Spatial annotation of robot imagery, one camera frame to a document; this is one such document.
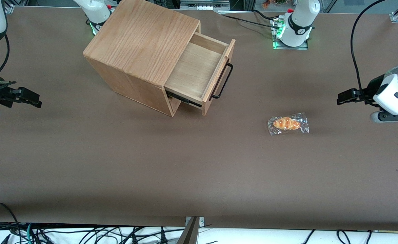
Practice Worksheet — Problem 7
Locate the aluminium frame profile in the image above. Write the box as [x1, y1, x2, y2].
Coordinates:
[180, 0, 231, 11]

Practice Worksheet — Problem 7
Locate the black metal drawer handle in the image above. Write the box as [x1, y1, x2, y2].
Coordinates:
[210, 62, 234, 100]

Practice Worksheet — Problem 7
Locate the grey camera mount bar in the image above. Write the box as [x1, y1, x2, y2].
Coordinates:
[177, 217, 200, 244]

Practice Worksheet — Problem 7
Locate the bread roll in clear wrapper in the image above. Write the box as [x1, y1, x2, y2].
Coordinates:
[267, 113, 310, 137]

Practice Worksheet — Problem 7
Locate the wooden drawer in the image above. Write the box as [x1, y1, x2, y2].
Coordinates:
[164, 32, 236, 117]

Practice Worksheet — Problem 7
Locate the black looped cable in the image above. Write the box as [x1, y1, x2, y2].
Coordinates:
[0, 202, 21, 235]

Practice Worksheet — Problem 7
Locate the wooden drawer cabinet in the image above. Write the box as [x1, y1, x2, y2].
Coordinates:
[83, 0, 201, 118]

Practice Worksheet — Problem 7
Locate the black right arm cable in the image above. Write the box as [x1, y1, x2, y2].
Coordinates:
[0, 33, 10, 76]

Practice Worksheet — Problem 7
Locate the table cover sheet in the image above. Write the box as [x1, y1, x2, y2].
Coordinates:
[0, 6, 398, 231]

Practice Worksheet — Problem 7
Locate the small metal bracket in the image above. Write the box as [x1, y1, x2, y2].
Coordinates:
[185, 216, 205, 227]

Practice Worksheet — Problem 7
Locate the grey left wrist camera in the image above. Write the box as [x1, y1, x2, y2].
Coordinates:
[370, 110, 398, 123]

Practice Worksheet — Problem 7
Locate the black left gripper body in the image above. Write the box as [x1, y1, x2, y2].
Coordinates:
[367, 75, 389, 95]

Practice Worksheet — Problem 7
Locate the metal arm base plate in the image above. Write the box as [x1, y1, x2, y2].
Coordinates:
[271, 18, 309, 51]

